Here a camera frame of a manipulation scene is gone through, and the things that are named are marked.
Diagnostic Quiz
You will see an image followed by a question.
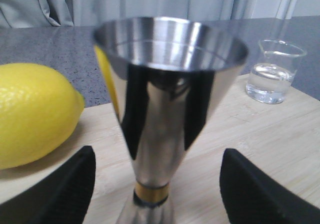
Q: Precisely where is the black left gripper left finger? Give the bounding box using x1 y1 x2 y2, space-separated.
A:
0 146 96 224

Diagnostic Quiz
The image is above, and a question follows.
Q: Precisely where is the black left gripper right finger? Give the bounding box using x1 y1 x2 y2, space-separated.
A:
219 148 320 224

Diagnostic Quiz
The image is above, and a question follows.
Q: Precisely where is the small glass beaker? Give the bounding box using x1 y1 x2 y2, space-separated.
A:
245 39 307 105

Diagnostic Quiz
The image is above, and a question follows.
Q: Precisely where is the steel double jigger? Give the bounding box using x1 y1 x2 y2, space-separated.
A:
93 16 249 224

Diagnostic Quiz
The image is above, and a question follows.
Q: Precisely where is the wooden cutting board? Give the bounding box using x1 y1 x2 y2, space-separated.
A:
0 75 320 224

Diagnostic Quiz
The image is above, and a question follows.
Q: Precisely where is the yellow lemon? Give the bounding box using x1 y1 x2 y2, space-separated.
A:
0 63 85 170

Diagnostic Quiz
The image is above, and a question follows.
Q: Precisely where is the grey curtain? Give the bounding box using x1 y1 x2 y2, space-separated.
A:
0 0 320 29

